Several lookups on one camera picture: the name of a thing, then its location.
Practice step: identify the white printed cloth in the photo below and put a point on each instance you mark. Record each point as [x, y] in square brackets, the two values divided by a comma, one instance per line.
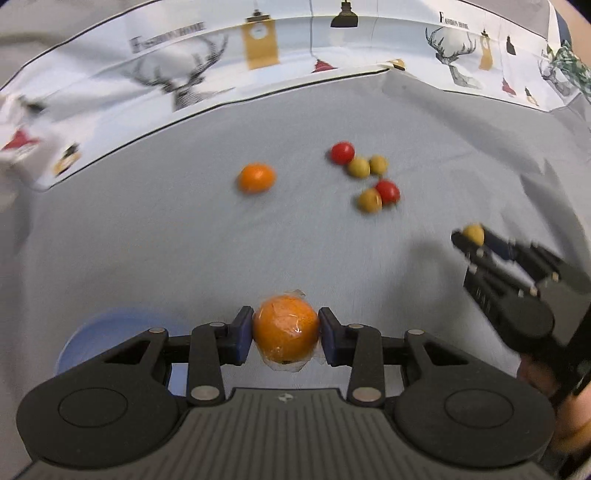
[323, 46]

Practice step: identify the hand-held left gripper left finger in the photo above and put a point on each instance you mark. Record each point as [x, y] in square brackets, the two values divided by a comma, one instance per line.
[244, 334]

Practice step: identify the yellow-green round fruit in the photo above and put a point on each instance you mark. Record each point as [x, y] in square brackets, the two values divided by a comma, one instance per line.
[474, 234]
[378, 164]
[370, 200]
[358, 167]

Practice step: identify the orange tangerine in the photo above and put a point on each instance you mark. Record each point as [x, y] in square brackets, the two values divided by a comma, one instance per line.
[256, 177]

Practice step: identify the person's right hand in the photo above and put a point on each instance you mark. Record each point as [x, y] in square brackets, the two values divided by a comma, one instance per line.
[572, 429]

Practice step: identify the plastic-wrapped orange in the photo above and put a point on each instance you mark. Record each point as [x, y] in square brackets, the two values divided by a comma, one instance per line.
[286, 330]

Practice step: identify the light blue plate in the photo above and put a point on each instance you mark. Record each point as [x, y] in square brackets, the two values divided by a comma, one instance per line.
[92, 332]

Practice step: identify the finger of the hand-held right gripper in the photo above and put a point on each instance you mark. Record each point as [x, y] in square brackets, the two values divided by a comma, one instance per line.
[497, 245]
[480, 272]

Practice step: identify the red tomato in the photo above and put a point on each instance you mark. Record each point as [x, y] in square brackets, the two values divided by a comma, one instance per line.
[342, 153]
[388, 191]

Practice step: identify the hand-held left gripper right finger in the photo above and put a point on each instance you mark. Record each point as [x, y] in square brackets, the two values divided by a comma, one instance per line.
[328, 337]

